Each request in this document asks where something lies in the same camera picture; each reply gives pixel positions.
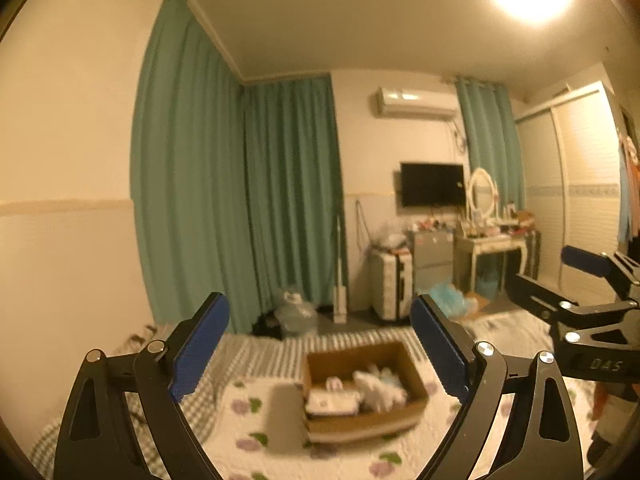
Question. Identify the white suitcase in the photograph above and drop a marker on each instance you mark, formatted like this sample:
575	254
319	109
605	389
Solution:
391	281

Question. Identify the white air conditioner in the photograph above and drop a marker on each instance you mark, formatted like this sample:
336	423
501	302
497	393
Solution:
417	103

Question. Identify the teal curtain right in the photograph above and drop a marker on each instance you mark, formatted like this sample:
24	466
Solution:
493	141

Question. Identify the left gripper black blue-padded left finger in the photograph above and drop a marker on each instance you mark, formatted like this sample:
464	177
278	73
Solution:
97	438

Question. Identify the black wall television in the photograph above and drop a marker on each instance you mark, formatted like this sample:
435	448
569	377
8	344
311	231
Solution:
432	185

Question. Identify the beige plush toy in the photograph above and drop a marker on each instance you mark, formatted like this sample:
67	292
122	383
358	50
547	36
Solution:
376	395

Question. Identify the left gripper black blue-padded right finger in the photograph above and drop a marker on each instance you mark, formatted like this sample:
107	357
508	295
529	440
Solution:
541	439

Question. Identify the white oval vanity mirror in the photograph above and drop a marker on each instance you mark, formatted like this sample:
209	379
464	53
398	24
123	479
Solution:
482	197

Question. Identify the brown cardboard box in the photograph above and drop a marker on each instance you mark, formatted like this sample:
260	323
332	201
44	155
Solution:
365	409

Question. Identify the clear water jug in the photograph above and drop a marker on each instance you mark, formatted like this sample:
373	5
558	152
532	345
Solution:
296	316

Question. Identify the white upright mop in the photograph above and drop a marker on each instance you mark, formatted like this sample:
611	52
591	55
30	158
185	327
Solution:
340	311

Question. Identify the teal curtain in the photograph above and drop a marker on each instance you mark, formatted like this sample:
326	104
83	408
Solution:
236	187
493	141

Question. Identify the blue plastic bag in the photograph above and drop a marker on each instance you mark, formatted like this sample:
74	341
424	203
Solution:
451	301

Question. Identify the grey mini fridge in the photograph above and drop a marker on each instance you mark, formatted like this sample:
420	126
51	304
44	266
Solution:
433	259

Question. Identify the floral tissue pack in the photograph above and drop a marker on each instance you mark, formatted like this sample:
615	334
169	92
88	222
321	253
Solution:
322	403

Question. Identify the clear plastic bag on suitcase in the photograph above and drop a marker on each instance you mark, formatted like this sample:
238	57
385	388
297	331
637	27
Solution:
391	236

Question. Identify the white dressing table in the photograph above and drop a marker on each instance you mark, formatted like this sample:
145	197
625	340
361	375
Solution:
507	254

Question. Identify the teal curtain left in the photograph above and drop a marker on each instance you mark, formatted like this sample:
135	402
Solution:
236	187

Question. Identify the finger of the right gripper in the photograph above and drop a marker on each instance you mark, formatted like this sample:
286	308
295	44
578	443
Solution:
545	303
580	259

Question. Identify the grey checkered bed sheet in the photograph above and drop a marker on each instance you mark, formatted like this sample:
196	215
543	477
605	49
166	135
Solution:
200	384

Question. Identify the white green socks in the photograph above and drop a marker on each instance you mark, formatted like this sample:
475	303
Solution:
334	384

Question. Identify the white wardrobe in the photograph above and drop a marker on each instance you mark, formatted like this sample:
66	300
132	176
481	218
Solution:
571	169

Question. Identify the white floral quilt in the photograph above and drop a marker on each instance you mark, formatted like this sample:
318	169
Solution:
261	431

